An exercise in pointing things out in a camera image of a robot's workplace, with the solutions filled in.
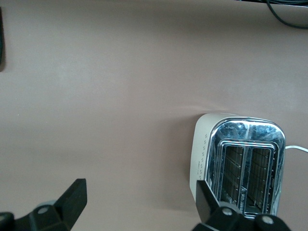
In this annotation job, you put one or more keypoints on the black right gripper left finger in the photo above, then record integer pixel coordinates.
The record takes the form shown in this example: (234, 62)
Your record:
(72, 199)

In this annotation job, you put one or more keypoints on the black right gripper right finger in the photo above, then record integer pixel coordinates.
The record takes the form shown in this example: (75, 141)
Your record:
(204, 202)

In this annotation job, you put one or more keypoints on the chrome and cream toaster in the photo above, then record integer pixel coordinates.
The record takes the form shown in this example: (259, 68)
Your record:
(260, 134)

